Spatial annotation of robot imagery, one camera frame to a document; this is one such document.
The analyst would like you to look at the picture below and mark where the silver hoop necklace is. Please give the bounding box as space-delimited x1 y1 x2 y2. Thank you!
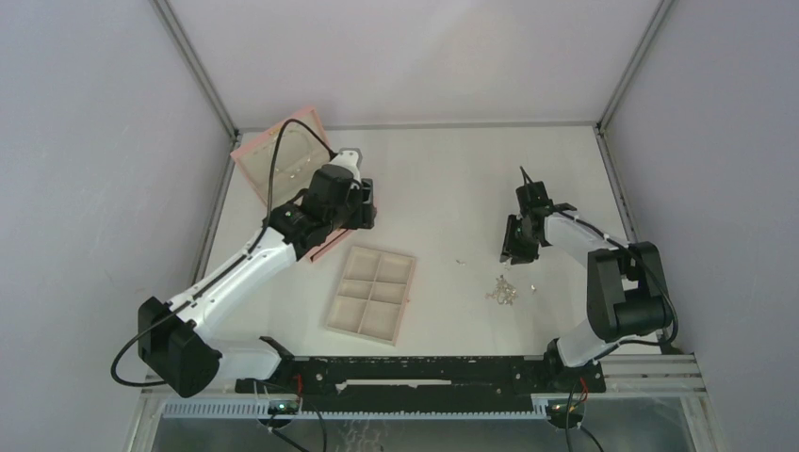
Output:
267 127 317 179

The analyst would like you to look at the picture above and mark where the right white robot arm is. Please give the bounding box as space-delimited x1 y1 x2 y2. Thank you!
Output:
500 179 679 392

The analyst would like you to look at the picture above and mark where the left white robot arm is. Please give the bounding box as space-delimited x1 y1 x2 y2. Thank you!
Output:
137 164 376 398

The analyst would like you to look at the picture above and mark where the pink jewelry box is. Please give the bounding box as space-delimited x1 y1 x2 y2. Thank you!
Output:
229 105 354 265

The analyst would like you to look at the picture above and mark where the beige six-compartment tray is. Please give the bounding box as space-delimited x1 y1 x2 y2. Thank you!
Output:
325 246 416 347

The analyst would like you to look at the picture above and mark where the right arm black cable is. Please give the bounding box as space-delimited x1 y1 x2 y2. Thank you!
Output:
519 166 680 431

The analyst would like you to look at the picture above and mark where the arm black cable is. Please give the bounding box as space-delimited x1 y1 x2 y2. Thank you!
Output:
110 118 341 389
519 166 680 431

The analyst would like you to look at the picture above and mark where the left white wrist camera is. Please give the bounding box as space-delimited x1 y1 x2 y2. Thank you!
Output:
331 148 363 185

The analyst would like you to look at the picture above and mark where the silver chain pile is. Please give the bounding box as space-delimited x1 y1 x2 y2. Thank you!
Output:
484 274 520 307

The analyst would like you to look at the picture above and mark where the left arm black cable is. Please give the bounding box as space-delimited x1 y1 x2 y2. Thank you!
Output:
110 118 341 389

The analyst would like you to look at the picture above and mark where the black mounting base plate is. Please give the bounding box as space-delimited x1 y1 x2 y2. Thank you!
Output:
235 356 607 414

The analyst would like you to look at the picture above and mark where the white slotted cable duct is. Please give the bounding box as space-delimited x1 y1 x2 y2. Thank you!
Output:
160 398 563 420

